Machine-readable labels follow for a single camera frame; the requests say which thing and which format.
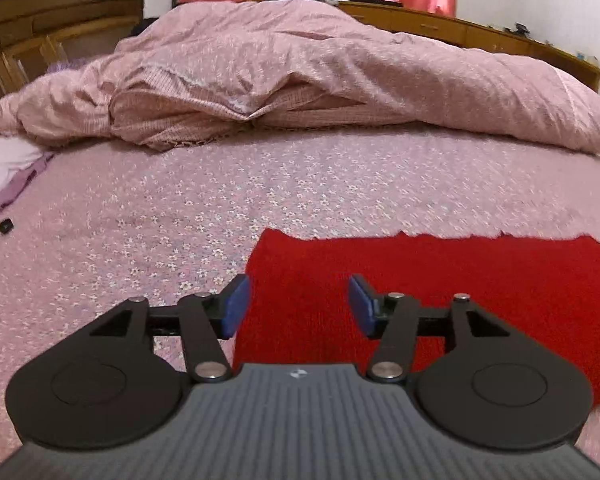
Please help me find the wooden headboard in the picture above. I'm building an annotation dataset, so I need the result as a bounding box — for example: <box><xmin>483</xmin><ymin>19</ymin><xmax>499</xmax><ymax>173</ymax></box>
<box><xmin>0</xmin><ymin>0</ymin><xmax>147</xmax><ymax>107</ymax></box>

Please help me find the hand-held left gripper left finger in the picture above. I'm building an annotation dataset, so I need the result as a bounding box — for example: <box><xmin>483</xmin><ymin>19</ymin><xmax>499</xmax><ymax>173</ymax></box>
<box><xmin>87</xmin><ymin>274</ymin><xmax>252</xmax><ymax>384</ymax></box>

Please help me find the long wooden dresser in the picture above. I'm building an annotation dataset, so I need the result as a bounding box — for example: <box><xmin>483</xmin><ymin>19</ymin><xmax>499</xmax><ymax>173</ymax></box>
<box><xmin>340</xmin><ymin>1</ymin><xmax>600</xmax><ymax>93</ymax></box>

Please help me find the white and purple cloth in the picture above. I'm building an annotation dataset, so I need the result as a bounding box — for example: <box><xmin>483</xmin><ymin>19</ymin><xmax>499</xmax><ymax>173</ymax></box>
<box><xmin>0</xmin><ymin>137</ymin><xmax>56</xmax><ymax>228</ymax></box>

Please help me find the pink floral bed sheet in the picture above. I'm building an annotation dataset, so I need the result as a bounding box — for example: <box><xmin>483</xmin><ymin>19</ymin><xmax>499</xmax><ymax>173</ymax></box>
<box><xmin>0</xmin><ymin>125</ymin><xmax>600</xmax><ymax>461</ymax></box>

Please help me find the pink floral duvet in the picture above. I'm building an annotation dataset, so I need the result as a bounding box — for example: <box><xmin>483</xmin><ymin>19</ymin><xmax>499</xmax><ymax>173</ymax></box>
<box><xmin>0</xmin><ymin>0</ymin><xmax>600</xmax><ymax>155</ymax></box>

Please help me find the red knit sweater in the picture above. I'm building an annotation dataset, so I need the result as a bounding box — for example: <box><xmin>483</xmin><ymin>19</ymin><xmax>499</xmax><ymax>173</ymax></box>
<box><xmin>232</xmin><ymin>228</ymin><xmax>600</xmax><ymax>408</ymax></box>

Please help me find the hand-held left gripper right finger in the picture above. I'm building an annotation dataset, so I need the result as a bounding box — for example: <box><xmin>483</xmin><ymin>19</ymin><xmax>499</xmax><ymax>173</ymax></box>
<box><xmin>348</xmin><ymin>274</ymin><xmax>514</xmax><ymax>382</ymax></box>

